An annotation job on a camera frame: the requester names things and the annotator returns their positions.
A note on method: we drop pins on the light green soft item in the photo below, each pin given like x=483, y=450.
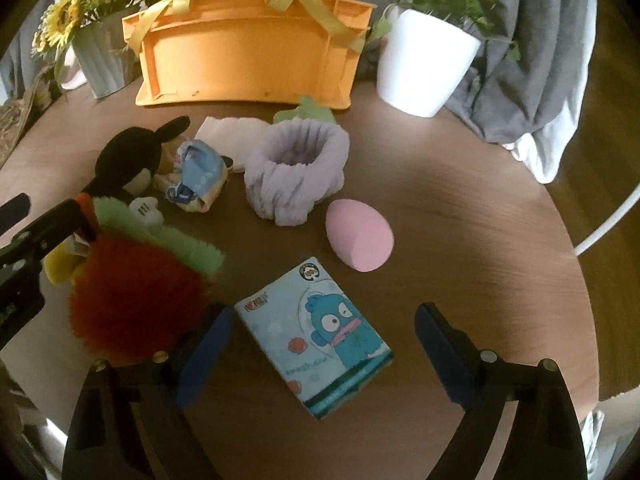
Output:
x=307, y=108

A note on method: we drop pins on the lavender fluffy headband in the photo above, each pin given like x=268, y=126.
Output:
x=296, y=165

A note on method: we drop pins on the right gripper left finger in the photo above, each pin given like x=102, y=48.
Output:
x=129, y=423

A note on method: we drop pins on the orange plastic crate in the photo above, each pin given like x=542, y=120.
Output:
x=273, y=51

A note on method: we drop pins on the black mouse plush toy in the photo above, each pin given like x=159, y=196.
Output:
x=126, y=167

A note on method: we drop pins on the sunflower bouquet in vase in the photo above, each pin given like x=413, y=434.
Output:
x=92, y=29

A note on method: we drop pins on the white folded cloth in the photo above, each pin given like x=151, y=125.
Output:
x=233, y=137

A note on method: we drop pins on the red green fluffy plush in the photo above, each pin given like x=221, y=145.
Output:
x=136, y=284

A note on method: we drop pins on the white pot green plant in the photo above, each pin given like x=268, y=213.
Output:
x=426, y=48

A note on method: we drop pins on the blue cartoon tissue pack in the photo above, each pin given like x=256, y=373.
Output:
x=314, y=336

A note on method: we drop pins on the blue patterned small pouch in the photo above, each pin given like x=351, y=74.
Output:
x=197, y=177

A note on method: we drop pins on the pink egg-shaped sponge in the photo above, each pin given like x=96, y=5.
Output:
x=359, y=235

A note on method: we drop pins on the brown patterned fabric bag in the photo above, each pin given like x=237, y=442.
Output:
x=18, y=116

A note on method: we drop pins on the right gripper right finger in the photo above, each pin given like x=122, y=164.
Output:
x=544, y=440

